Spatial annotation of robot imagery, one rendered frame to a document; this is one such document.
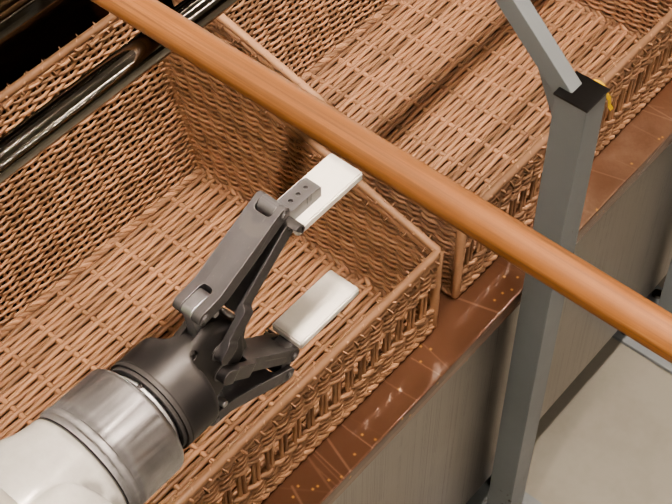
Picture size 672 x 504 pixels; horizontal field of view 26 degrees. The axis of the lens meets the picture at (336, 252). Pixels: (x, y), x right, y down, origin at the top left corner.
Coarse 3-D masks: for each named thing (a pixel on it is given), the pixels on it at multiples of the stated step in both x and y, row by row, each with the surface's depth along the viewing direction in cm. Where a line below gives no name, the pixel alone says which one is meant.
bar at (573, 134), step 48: (192, 0) 126; (528, 0) 149; (144, 48) 123; (528, 48) 151; (96, 96) 120; (576, 96) 150; (0, 144) 116; (48, 144) 118; (576, 144) 153; (576, 192) 161; (576, 240) 170; (528, 288) 176; (528, 336) 183; (624, 336) 247; (528, 384) 190; (528, 432) 200
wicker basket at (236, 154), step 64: (64, 64) 169; (192, 64) 177; (128, 128) 180; (192, 128) 187; (256, 128) 177; (0, 192) 169; (128, 192) 184; (192, 192) 190; (0, 256) 172; (64, 256) 180; (128, 256) 183; (192, 256) 183; (320, 256) 183; (384, 256) 174; (64, 320) 178; (128, 320) 177; (256, 320) 177; (384, 320) 163; (0, 384) 171; (64, 384) 172; (320, 384) 158; (192, 448) 166; (256, 448) 154
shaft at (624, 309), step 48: (96, 0) 124; (144, 0) 122; (192, 48) 119; (288, 96) 115; (336, 144) 113; (384, 144) 112; (432, 192) 109; (480, 240) 108; (528, 240) 106; (576, 288) 104; (624, 288) 104
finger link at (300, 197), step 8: (296, 184) 100; (304, 184) 100; (312, 184) 100; (288, 192) 100; (296, 192) 100; (304, 192) 100; (312, 192) 100; (320, 192) 101; (264, 200) 97; (272, 200) 97; (280, 200) 99; (288, 200) 100; (296, 200) 99; (304, 200) 100; (312, 200) 100; (264, 208) 97; (272, 208) 97; (296, 208) 99; (304, 208) 100; (296, 216) 100
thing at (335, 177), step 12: (336, 156) 104; (324, 168) 103; (336, 168) 103; (348, 168) 103; (312, 180) 102; (324, 180) 102; (336, 180) 102; (348, 180) 102; (360, 180) 103; (324, 192) 101; (336, 192) 101; (312, 204) 101; (324, 204) 101; (300, 216) 100; (312, 216) 100
